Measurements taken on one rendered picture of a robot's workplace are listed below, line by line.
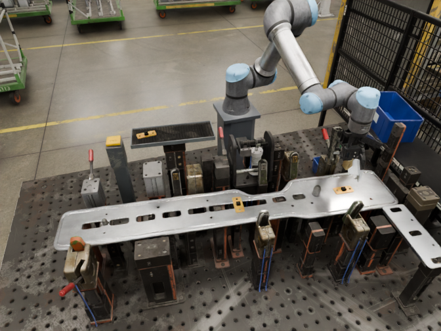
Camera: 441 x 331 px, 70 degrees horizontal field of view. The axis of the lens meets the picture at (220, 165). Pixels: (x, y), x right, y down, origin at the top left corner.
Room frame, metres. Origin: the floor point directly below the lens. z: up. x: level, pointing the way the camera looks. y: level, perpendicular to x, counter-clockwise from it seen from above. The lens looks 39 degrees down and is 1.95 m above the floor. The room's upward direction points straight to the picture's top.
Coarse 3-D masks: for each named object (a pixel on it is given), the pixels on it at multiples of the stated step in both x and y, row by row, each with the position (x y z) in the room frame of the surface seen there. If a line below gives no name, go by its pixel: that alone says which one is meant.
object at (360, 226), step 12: (348, 216) 0.80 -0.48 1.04; (360, 216) 0.80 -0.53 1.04; (348, 228) 0.77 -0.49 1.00; (360, 228) 0.74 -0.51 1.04; (348, 240) 0.75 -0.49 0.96; (360, 240) 0.73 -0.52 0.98; (336, 252) 0.79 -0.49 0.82; (348, 252) 0.74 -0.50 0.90; (360, 252) 0.73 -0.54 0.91; (336, 264) 0.77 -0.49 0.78; (348, 264) 0.73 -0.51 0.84; (336, 276) 0.74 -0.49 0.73; (348, 276) 0.73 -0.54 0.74
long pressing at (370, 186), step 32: (224, 192) 0.97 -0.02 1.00; (288, 192) 0.97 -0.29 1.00; (320, 192) 0.97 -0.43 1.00; (352, 192) 0.97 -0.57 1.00; (384, 192) 0.97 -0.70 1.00; (64, 224) 0.80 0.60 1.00; (128, 224) 0.80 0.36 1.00; (160, 224) 0.80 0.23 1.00; (192, 224) 0.80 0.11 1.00; (224, 224) 0.80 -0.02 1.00
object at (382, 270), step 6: (396, 234) 0.79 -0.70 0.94; (396, 240) 0.80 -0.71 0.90; (390, 246) 0.79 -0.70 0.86; (396, 246) 0.80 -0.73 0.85; (384, 252) 0.81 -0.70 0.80; (390, 252) 0.80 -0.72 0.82; (384, 258) 0.79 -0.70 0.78; (390, 258) 0.80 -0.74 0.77; (378, 264) 0.81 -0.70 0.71; (384, 264) 0.80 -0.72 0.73; (378, 270) 0.78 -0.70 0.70; (384, 270) 0.78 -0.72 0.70; (390, 270) 0.78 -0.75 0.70
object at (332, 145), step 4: (332, 128) 1.15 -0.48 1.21; (336, 128) 1.15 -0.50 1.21; (340, 128) 1.14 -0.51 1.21; (332, 132) 1.14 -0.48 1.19; (336, 132) 1.13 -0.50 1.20; (340, 132) 1.11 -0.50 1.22; (332, 136) 1.14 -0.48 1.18; (336, 136) 1.14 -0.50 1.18; (340, 136) 1.11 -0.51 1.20; (332, 140) 1.13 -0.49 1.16; (336, 140) 1.14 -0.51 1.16; (332, 144) 1.12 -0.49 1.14; (332, 148) 1.12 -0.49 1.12; (328, 152) 1.13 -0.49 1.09; (332, 152) 1.13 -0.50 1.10; (328, 156) 1.13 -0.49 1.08; (336, 156) 1.12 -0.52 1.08; (336, 160) 1.12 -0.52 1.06
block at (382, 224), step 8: (376, 216) 0.85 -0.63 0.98; (368, 224) 0.84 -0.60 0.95; (376, 224) 0.81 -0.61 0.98; (384, 224) 0.81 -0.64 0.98; (376, 232) 0.79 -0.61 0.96; (384, 232) 0.77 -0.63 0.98; (392, 232) 0.77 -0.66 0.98; (368, 240) 0.80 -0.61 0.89; (376, 240) 0.77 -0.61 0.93; (384, 240) 0.77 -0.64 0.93; (368, 248) 0.79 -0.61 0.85; (376, 248) 0.77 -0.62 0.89; (384, 248) 0.78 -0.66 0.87; (360, 256) 0.81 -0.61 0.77; (368, 256) 0.78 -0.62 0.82; (376, 256) 0.78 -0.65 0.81; (360, 264) 0.79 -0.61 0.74; (368, 264) 0.77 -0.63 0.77; (376, 264) 0.78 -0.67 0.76; (360, 272) 0.77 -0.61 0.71; (368, 272) 0.77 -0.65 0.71
